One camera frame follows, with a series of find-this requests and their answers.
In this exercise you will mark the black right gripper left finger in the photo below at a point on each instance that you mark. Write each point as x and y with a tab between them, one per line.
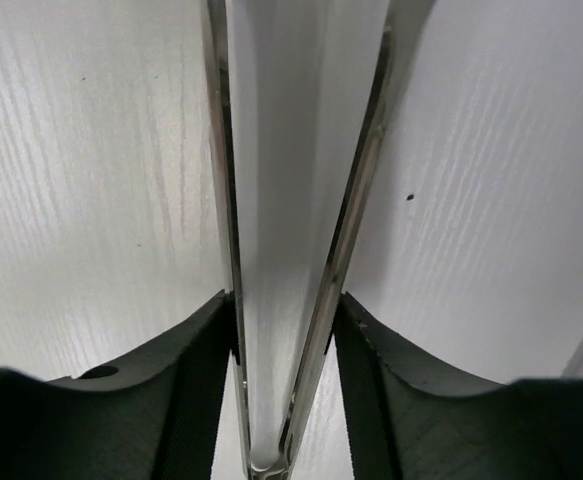
152	413

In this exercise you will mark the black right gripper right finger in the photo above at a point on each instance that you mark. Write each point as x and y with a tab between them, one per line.
410	415

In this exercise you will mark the metal tongs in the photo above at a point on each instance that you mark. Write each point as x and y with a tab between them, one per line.
318	337

